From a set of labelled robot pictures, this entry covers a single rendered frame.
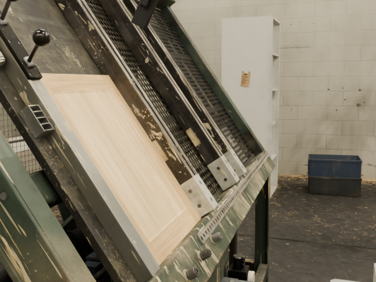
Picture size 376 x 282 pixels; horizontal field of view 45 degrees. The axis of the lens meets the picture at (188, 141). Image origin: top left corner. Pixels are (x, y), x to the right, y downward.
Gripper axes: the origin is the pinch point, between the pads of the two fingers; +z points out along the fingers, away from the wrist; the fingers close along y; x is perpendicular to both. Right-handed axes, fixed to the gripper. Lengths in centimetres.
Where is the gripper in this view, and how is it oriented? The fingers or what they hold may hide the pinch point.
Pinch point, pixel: (145, 9)
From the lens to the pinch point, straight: 93.5
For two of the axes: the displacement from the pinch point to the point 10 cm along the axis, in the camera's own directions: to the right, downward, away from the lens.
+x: 8.6, 4.7, -2.0
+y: -2.9, 1.2, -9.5
